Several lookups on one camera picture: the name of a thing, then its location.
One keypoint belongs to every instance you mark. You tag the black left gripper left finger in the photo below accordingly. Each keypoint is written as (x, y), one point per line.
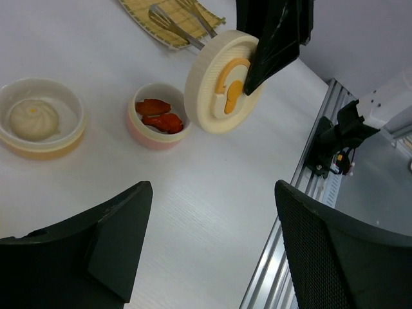
(87, 261)

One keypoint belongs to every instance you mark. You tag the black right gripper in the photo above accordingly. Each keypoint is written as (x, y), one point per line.
(280, 25)

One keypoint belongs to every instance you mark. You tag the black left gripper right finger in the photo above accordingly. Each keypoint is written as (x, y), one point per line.
(347, 251)

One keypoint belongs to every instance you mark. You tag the cream lunch box lid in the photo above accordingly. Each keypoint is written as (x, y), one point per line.
(214, 98)

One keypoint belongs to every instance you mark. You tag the steel food tongs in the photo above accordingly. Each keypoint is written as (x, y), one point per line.
(173, 21)

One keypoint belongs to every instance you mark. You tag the red chicken drumstick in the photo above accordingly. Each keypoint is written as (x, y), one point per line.
(169, 123)

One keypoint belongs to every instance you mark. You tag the orange fried chicken wing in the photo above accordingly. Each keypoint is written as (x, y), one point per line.
(151, 107)

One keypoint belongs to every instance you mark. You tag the white steamed bun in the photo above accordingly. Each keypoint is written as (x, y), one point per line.
(34, 120)

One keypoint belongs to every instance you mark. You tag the pink lunch box bowl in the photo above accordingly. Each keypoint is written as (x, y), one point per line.
(148, 136)

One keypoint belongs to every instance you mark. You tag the orange lunch box bowl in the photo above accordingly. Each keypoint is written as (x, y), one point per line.
(72, 118)

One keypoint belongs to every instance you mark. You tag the woven bamboo tray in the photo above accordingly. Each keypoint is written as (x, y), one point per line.
(138, 10)

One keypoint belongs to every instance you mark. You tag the aluminium mounting rail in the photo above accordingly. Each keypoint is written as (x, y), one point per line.
(271, 285)

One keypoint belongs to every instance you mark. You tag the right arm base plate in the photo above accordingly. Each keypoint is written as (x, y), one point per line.
(333, 148)

